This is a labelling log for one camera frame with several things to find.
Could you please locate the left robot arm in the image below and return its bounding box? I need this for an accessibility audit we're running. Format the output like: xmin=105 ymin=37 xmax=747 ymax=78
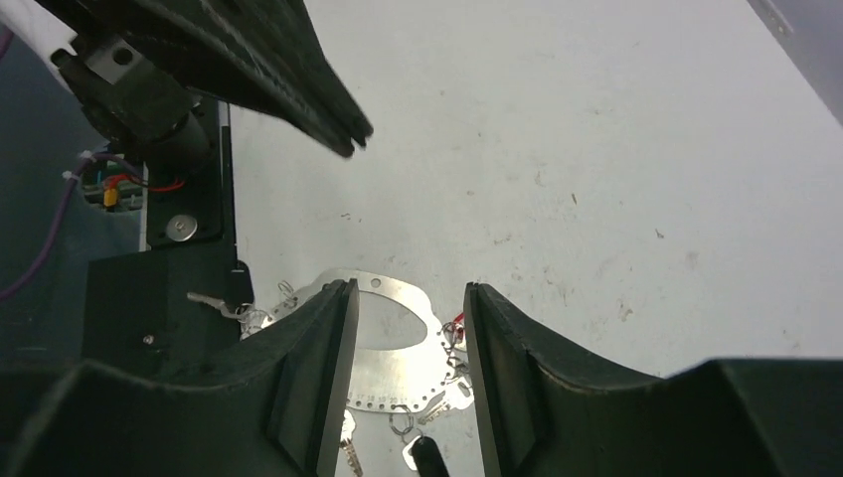
xmin=1 ymin=0 xmax=373 ymax=171

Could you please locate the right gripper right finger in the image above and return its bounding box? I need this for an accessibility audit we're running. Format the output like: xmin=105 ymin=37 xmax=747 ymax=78
xmin=464 ymin=283 xmax=842 ymax=476

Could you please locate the silver key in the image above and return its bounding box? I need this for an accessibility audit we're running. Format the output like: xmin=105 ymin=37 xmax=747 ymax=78
xmin=340 ymin=408 xmax=364 ymax=477

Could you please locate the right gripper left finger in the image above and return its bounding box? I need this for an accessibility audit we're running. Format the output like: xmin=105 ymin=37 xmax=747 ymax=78
xmin=1 ymin=280 xmax=359 ymax=476

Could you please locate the right aluminium rail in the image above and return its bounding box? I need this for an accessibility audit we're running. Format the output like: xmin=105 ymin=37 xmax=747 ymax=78
xmin=749 ymin=0 xmax=842 ymax=121

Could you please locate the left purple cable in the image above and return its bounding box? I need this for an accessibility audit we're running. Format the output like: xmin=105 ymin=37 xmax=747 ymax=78
xmin=0 ymin=26 xmax=143 ymax=304

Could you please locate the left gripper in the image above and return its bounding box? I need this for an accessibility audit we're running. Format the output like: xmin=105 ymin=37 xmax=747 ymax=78
xmin=40 ymin=0 xmax=374 ymax=158

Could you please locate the small split ring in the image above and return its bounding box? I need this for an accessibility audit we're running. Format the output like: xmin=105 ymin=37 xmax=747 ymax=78
xmin=388 ymin=404 xmax=418 ymax=439

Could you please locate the small key with black tag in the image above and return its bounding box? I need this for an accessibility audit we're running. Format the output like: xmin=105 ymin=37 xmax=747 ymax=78
xmin=186 ymin=260 xmax=274 ymax=340

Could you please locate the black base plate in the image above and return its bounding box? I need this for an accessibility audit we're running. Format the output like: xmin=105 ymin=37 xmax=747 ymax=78
xmin=82 ymin=99 xmax=240 ymax=377

